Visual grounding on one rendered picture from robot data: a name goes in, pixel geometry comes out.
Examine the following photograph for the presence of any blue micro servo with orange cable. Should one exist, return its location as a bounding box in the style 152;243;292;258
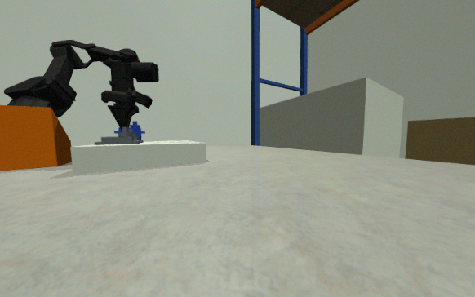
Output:
114;122;145;140

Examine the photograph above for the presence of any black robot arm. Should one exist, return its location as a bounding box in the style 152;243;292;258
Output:
4;40;159;117

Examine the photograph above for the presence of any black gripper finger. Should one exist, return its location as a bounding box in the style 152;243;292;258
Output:
108;105;133;130
127;111;137;128

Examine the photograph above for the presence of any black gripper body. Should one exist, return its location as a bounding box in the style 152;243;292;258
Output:
101;78;139;113

